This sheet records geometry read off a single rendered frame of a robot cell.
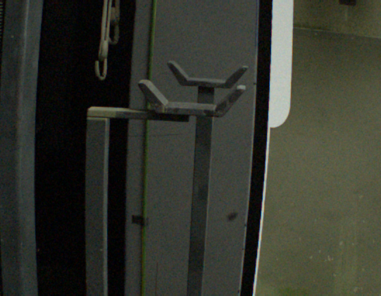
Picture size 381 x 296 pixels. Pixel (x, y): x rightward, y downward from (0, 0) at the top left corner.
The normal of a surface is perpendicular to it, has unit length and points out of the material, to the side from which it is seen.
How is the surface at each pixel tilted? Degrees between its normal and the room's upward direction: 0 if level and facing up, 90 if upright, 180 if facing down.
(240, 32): 90
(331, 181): 57
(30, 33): 90
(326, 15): 90
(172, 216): 90
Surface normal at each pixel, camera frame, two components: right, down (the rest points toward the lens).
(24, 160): 1.00, 0.07
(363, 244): -0.04, -0.39
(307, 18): -0.08, 0.18
